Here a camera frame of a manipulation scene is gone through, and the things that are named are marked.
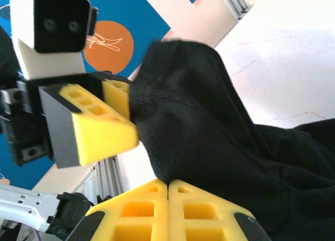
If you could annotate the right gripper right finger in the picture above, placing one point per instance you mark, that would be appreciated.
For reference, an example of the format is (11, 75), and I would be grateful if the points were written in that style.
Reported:
(204, 215)

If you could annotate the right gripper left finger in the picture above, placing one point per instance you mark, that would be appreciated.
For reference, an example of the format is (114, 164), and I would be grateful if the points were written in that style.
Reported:
(136, 215)

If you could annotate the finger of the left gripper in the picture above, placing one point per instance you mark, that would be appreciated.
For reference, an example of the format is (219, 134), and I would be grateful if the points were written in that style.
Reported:
(117, 97)
(104, 139)

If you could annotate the black t-shirt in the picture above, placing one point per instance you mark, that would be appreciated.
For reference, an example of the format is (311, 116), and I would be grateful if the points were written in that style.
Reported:
(209, 133)

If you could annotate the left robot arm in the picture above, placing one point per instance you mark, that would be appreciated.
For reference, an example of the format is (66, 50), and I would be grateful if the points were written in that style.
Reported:
(23, 204)

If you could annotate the aluminium table side rail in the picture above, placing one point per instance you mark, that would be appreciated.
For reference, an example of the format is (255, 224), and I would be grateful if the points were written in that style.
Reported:
(104, 178)

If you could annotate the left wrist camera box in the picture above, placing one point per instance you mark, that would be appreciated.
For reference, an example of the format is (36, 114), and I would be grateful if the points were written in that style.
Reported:
(60, 24)

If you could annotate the aluminium frame post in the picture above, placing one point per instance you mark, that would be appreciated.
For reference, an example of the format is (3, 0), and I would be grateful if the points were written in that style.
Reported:
(234, 3)

